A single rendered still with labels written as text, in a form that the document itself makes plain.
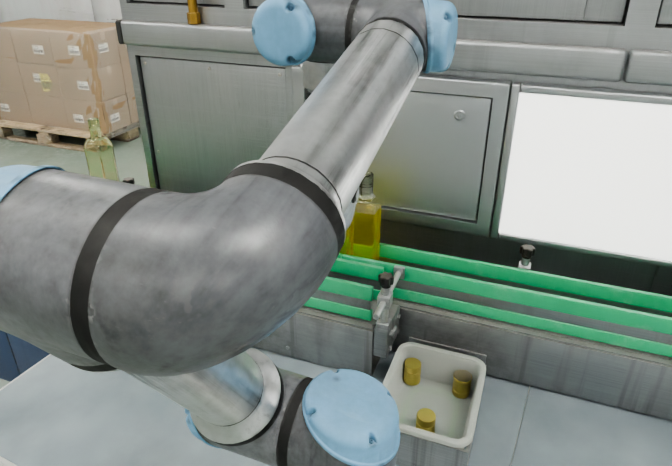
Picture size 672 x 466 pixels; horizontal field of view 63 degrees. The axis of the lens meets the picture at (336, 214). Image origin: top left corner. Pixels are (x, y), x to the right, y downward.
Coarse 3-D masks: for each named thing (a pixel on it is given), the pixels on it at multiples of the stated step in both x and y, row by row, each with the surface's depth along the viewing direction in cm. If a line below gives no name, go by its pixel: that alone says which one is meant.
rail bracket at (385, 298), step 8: (384, 272) 104; (400, 272) 113; (384, 280) 102; (392, 280) 102; (384, 288) 103; (392, 288) 108; (384, 296) 104; (392, 296) 105; (384, 304) 103; (376, 312) 101; (384, 312) 106; (384, 320) 106; (376, 328) 107; (384, 328) 107
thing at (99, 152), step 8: (88, 120) 146; (96, 120) 146; (96, 128) 147; (96, 136) 147; (104, 136) 150; (88, 144) 147; (96, 144) 147; (104, 144) 148; (112, 144) 151; (88, 152) 148; (96, 152) 147; (104, 152) 149; (112, 152) 151; (88, 160) 150; (96, 160) 149; (104, 160) 149; (112, 160) 152; (88, 168) 151; (96, 168) 150; (104, 168) 150; (112, 168) 152; (96, 176) 151; (104, 176) 150; (112, 176) 153
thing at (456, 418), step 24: (432, 360) 110; (456, 360) 108; (480, 360) 107; (384, 384) 101; (432, 384) 111; (480, 384) 101; (408, 408) 105; (432, 408) 105; (456, 408) 105; (408, 432) 92; (432, 432) 91; (456, 432) 100
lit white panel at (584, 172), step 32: (544, 96) 106; (544, 128) 108; (576, 128) 106; (608, 128) 104; (640, 128) 102; (512, 160) 113; (544, 160) 111; (576, 160) 108; (608, 160) 106; (640, 160) 104; (512, 192) 116; (544, 192) 113; (576, 192) 111; (608, 192) 109; (640, 192) 107; (512, 224) 119; (544, 224) 116; (576, 224) 114; (608, 224) 111; (640, 224) 109
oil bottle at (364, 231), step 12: (360, 204) 113; (372, 204) 113; (360, 216) 114; (372, 216) 113; (360, 228) 115; (372, 228) 114; (360, 240) 117; (372, 240) 116; (360, 252) 118; (372, 252) 117
